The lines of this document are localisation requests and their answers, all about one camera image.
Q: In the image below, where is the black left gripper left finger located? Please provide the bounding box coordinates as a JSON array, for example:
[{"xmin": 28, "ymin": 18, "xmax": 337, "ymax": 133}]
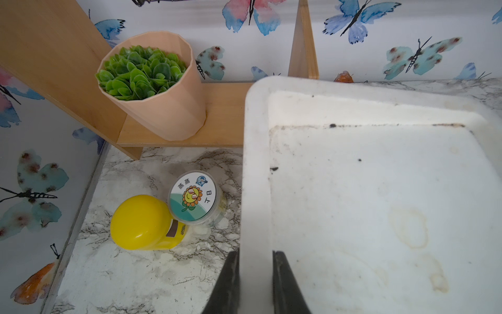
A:
[{"xmin": 202, "ymin": 251, "xmax": 240, "ymax": 314}]

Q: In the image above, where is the peach pot green plant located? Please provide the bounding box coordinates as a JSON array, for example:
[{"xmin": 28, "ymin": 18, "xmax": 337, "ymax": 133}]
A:
[{"xmin": 95, "ymin": 31, "xmax": 207, "ymax": 141}]

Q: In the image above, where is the wooden shelf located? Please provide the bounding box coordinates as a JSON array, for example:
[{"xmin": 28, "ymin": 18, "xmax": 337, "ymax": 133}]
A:
[{"xmin": 0, "ymin": 0, "xmax": 320, "ymax": 160}]

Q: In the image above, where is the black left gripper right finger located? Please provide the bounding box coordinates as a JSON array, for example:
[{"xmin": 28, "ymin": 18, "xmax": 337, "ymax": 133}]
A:
[{"xmin": 273, "ymin": 251, "xmax": 311, "ymax": 314}]

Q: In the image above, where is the yellow cap bottle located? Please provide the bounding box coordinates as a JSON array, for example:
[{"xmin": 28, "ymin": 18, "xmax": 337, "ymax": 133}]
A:
[{"xmin": 111, "ymin": 195, "xmax": 188, "ymax": 251}]

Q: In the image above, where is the small clear sticker jar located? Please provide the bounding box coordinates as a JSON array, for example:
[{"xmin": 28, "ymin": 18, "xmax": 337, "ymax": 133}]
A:
[{"xmin": 168, "ymin": 171, "xmax": 227, "ymax": 227}]

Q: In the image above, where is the white plastic drawer cabinet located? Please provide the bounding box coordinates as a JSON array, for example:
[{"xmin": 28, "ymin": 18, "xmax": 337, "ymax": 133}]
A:
[{"xmin": 239, "ymin": 77, "xmax": 501, "ymax": 313}]

